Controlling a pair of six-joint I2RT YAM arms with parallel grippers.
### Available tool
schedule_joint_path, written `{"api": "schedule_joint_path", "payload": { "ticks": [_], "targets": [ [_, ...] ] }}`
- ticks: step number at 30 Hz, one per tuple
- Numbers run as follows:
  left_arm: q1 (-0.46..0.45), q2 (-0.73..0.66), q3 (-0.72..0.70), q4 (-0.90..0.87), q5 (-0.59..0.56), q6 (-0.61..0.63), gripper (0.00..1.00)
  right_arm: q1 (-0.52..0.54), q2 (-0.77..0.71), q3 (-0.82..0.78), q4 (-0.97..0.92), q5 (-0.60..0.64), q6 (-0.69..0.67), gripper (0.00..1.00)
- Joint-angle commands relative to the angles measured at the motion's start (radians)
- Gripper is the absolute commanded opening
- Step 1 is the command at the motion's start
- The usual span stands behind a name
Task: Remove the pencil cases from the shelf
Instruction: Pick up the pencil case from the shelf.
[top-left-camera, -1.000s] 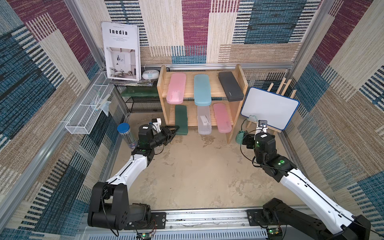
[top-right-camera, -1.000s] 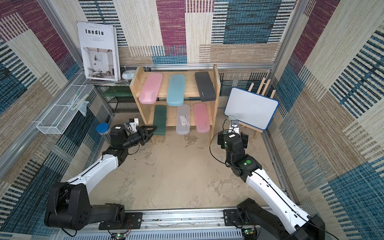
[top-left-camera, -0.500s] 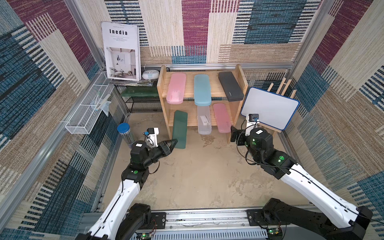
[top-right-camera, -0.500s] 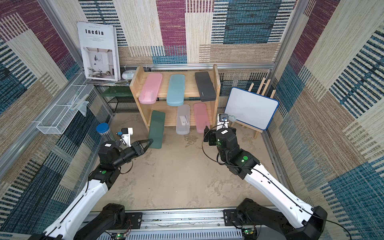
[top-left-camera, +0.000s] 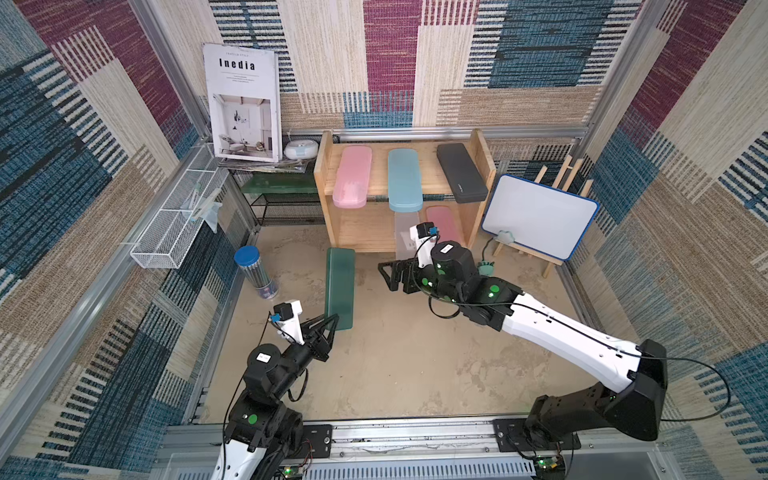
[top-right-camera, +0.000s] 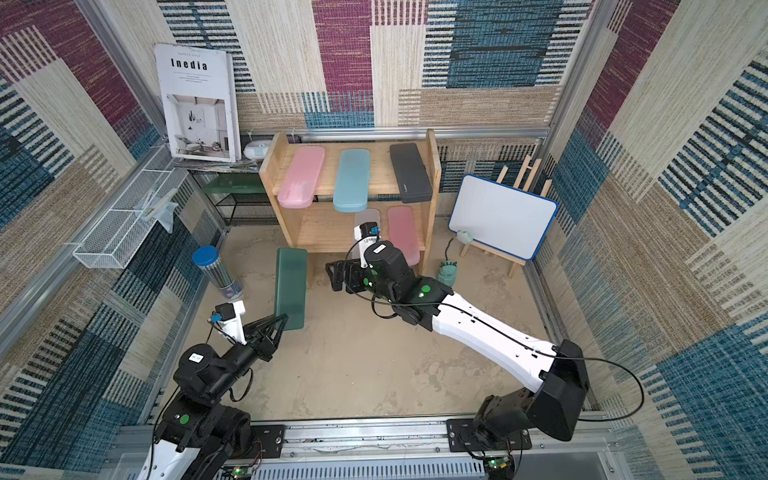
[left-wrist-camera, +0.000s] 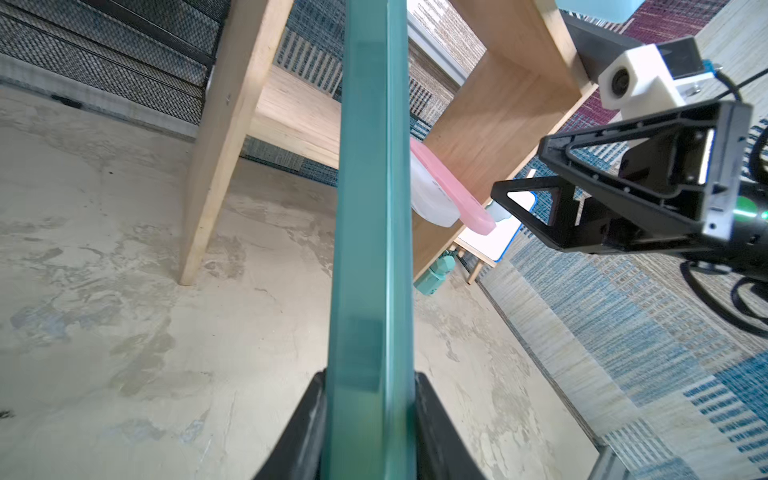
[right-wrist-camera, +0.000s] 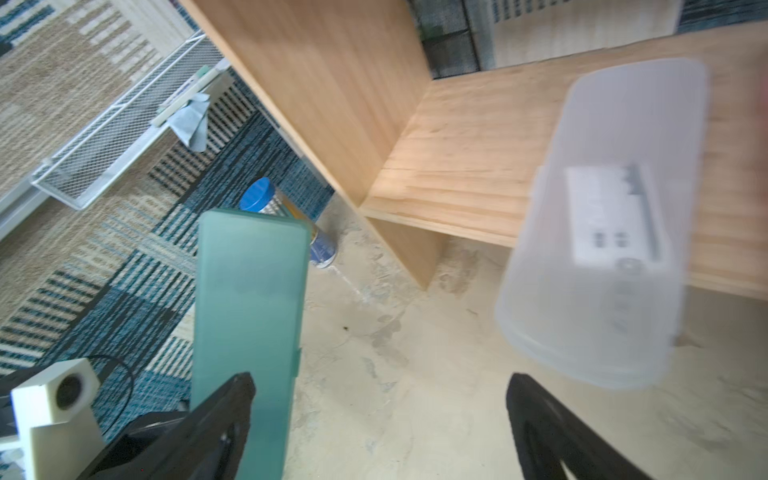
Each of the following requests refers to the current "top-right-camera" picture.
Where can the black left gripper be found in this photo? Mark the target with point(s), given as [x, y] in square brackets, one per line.
[250, 335]

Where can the translucent white pencil case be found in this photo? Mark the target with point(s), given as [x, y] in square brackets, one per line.
[367, 217]

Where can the Inedia magazine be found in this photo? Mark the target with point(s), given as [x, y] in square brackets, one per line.
[197, 90]

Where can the white wire basket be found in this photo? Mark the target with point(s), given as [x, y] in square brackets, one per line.
[116, 237]

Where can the whiteboard with blue frame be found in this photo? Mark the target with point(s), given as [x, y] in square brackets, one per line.
[501, 217]

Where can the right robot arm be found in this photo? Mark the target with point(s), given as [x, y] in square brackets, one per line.
[554, 378]

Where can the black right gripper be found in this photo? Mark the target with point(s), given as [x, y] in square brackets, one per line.
[352, 276]

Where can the black wire mesh rack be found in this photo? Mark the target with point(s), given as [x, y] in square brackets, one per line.
[237, 209]

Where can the white round device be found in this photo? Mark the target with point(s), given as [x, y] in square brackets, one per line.
[256, 149]

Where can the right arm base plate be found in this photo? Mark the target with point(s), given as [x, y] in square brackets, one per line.
[464, 437]

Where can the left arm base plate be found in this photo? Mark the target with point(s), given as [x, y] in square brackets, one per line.
[266, 441]

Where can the pink pencil case shelf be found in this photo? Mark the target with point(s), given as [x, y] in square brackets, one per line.
[302, 176]
[403, 233]

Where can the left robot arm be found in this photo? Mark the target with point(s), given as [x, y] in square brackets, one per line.
[196, 433]

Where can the wooden two-tier shelf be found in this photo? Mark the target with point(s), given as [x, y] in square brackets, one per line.
[319, 191]

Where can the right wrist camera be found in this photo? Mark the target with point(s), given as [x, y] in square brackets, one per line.
[362, 243]

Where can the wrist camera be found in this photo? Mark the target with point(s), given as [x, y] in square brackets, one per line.
[226, 318]
[362, 243]

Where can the wooden easel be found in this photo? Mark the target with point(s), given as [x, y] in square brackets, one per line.
[523, 181]

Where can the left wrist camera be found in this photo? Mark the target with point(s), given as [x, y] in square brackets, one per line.
[226, 318]

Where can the clear pencil tube blue cap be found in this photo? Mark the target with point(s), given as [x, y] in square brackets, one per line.
[208, 259]

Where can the black pencil case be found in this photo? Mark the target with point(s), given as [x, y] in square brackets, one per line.
[413, 181]

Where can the green tray on rack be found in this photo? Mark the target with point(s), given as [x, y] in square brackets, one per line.
[235, 183]

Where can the dark green pencil case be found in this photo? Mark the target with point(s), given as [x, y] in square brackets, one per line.
[291, 286]

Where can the light blue pencil case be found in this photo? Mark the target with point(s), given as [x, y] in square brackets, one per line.
[352, 181]

